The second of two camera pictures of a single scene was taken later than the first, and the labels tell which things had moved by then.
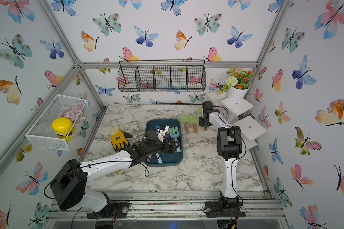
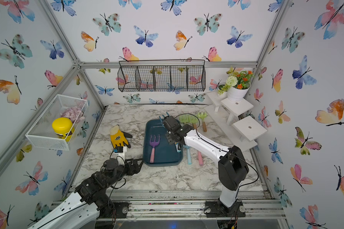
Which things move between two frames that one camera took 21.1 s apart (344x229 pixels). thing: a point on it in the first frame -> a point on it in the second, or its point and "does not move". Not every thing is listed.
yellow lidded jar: [64, 128] does not move
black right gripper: [200, 121] -> [169, 140]
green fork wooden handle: [194, 119] does not move
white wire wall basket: [54, 128] does not move
